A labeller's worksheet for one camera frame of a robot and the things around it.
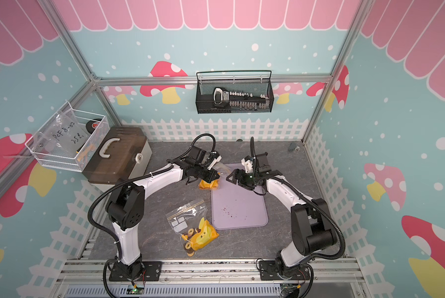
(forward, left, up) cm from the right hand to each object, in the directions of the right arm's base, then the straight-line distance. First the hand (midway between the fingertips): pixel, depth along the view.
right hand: (230, 180), depth 87 cm
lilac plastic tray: (-7, -1, -13) cm, 14 cm away
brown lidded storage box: (+12, +51, +7) cm, 53 cm away
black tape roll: (+16, +61, +22) cm, 66 cm away
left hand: (+4, +6, -3) cm, 8 cm away
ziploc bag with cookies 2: (-16, +19, -10) cm, 27 cm away
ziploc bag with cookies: (+12, +6, -7) cm, 15 cm away
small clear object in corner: (+32, -40, -12) cm, 52 cm away
